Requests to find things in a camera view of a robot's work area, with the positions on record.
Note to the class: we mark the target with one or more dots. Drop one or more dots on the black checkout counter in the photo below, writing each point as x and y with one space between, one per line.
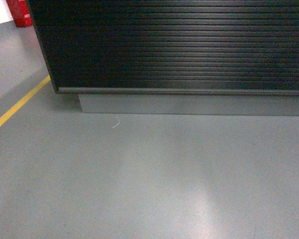
189 57

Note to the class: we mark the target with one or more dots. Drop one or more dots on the red fire extinguisher box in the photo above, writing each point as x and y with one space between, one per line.
19 12

